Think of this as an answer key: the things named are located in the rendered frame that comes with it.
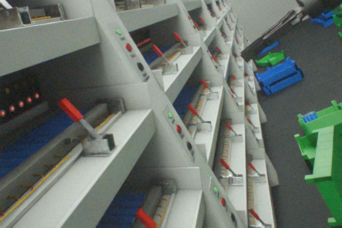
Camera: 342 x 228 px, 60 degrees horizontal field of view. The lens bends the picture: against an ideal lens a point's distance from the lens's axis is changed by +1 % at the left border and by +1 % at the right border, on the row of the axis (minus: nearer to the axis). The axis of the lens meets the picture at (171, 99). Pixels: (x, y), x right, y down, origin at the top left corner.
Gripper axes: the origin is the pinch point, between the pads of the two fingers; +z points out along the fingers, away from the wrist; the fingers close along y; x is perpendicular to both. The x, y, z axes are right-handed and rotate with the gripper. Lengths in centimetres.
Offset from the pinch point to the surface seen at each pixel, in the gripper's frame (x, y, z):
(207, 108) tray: -6.6, 4.9, 23.9
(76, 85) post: 23, -40, 25
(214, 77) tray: -3.9, 30.0, 21.3
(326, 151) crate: -45.5, 10.6, 4.4
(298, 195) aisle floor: -62, 20, 25
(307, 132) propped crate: -53, 44, 9
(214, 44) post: 2, 100, 25
